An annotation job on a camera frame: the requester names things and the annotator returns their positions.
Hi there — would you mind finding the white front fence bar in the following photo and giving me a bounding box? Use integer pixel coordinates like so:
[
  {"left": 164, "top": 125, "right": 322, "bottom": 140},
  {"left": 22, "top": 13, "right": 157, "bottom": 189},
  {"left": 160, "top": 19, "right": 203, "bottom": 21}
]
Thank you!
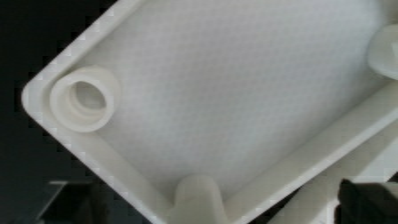
[{"left": 265, "top": 133, "right": 398, "bottom": 224}]

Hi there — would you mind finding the white leg with tag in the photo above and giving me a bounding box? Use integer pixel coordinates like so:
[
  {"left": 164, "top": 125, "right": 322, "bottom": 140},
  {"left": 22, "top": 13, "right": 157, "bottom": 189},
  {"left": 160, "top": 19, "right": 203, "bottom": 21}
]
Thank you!
[{"left": 368, "top": 24, "right": 398, "bottom": 80}]

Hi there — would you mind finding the white desk top tray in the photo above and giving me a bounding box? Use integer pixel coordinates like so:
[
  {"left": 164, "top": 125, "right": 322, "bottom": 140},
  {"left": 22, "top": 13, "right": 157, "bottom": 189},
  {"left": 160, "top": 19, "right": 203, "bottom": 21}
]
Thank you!
[{"left": 22, "top": 0, "right": 398, "bottom": 224}]

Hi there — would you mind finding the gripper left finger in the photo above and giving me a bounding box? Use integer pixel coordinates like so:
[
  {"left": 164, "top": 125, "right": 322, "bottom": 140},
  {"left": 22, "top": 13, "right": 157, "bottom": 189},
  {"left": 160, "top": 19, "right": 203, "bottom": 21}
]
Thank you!
[{"left": 11, "top": 179, "right": 103, "bottom": 224}]

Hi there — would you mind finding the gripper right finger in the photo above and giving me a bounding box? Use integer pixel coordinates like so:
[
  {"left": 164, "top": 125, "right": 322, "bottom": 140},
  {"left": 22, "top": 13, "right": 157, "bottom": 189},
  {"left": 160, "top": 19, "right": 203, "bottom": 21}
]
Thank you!
[{"left": 336, "top": 179, "right": 398, "bottom": 224}]

